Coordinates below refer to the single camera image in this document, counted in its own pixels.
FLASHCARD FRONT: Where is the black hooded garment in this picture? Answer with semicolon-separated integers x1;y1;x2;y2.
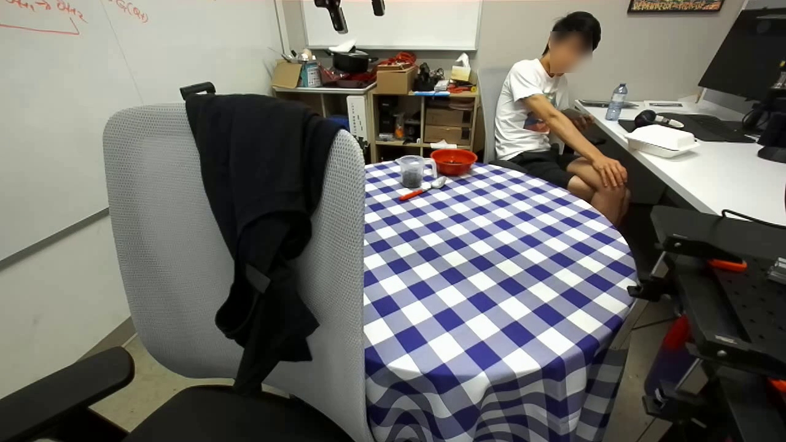
185;92;339;394

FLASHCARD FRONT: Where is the grey mesh office chair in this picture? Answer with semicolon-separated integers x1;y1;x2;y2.
0;102;374;442

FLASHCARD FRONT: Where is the cardboard box on shelf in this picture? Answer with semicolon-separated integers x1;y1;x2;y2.
377;66;416;92

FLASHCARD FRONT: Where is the wooden shelf unit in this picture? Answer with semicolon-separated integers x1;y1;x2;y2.
272;53;482;162

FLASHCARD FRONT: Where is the clear plastic cup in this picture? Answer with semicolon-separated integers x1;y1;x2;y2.
399;155;426;188

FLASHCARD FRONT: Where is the red bowl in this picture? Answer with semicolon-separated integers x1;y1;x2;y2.
433;150;478;177

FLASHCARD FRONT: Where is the seated person white shirt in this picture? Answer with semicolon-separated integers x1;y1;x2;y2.
495;11;629;225

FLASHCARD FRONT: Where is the framed picture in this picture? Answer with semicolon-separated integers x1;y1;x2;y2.
627;0;726;15

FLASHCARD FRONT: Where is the plastic water bottle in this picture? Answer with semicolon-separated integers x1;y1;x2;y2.
608;82;629;120

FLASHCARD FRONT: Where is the white styrofoam container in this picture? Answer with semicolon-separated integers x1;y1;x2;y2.
629;125;697;157

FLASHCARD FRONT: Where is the blue white checkered tablecloth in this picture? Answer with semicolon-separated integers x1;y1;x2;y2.
365;162;637;442

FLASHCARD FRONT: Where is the white desk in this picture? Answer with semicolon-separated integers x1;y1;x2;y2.
577;102;786;225

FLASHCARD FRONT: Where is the black computer monitor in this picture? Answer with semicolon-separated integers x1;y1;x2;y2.
701;7;786;101

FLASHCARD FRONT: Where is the black robot mounting cart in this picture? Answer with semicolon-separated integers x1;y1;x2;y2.
643;205;786;442

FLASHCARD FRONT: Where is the red handled knife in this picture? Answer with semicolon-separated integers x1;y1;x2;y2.
396;178;446;204

